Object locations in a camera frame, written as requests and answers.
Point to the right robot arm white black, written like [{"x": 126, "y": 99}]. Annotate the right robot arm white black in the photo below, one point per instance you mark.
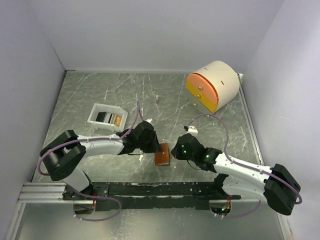
[{"x": 272, "y": 185}]

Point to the brown leather card holder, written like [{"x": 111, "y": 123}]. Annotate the brown leather card holder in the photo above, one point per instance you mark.
[{"x": 163, "y": 158}]

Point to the stack of cards in tray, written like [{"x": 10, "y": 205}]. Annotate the stack of cards in tray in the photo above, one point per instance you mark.
[{"x": 108, "y": 118}]

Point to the white card tray box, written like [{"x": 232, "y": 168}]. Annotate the white card tray box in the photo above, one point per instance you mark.
[{"x": 98, "y": 107}]

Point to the cream round drawer cabinet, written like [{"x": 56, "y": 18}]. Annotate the cream round drawer cabinet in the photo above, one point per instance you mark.
[{"x": 212, "y": 87}]

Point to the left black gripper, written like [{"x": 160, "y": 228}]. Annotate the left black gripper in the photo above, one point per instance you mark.
[{"x": 155, "y": 147}]

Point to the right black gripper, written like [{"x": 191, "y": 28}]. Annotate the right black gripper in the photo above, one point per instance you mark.
[{"x": 176, "y": 150}]

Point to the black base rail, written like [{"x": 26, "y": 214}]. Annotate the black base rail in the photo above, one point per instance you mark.
[{"x": 160, "y": 195}]

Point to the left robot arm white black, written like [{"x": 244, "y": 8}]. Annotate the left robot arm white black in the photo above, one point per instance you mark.
[{"x": 62, "y": 156}]

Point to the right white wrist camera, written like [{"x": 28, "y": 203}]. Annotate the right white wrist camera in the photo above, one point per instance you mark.
[{"x": 191, "y": 130}]

